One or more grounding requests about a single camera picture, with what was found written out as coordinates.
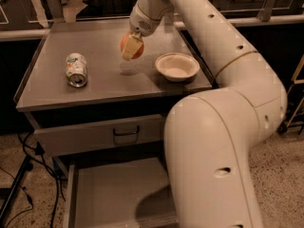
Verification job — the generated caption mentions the black floor cables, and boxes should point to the black floor cables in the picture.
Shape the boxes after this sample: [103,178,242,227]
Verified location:
[0,131,69,228]

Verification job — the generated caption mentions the white counter rail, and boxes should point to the white counter rail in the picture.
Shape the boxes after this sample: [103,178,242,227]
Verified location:
[0,14,304,42]

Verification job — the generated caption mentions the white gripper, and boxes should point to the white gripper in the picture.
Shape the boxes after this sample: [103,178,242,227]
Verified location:
[122,0,175,62]

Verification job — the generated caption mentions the grey metal drawer cabinet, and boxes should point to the grey metal drawer cabinet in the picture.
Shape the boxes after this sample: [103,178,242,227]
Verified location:
[15,19,211,172]

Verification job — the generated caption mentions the closed top drawer with handle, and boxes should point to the closed top drawer with handle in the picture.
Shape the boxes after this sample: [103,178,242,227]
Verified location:
[35,114,165,157]

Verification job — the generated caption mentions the white paper bowl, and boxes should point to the white paper bowl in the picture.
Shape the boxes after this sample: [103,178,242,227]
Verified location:
[155,53,200,82]

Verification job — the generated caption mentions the black stand leg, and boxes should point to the black stand leg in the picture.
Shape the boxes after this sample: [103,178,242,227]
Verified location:
[0,157,30,228]

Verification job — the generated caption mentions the crushed soda can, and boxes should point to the crushed soda can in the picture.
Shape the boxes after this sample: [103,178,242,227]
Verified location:
[66,53,87,87]

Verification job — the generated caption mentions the metal cart frame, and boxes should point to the metal cart frame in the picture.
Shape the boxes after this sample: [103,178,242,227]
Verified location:
[277,55,304,134]

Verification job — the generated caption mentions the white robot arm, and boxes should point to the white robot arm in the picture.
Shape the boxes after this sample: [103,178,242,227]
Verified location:
[129,0,287,228]

